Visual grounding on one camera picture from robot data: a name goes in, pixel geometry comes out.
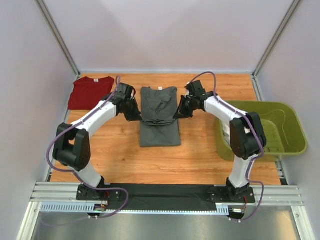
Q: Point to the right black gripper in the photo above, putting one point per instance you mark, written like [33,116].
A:
[181,113]

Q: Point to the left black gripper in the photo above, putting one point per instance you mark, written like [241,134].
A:
[136,115]

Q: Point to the grey t-shirt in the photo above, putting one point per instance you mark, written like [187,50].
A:
[158,127]

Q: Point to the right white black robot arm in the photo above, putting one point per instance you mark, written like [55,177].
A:
[245,132]

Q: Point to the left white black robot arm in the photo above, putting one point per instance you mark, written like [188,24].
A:
[72,147]

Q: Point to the red folded t-shirt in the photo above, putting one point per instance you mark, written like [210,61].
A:
[87,92]

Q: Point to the white crumpled t-shirt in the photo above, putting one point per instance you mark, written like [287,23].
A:
[226,132]

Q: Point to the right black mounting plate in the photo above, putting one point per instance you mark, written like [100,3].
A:
[224,194]

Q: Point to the black mounting plate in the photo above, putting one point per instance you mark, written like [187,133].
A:
[116,194]
[224,194]

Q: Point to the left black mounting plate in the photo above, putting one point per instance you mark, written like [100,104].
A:
[116,194]

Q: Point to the green plastic basket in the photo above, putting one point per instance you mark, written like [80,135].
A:
[282,128]

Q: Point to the right aluminium frame post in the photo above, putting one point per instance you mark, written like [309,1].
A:
[294,5]

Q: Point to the aluminium frame post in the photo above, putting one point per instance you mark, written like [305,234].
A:
[57,35]
[294,5]

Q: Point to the grey slotted cable duct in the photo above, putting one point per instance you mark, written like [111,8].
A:
[94,208]

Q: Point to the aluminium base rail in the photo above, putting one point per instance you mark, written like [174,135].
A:
[274,195]

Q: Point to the left aluminium frame post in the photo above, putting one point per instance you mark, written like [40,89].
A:
[57,35]

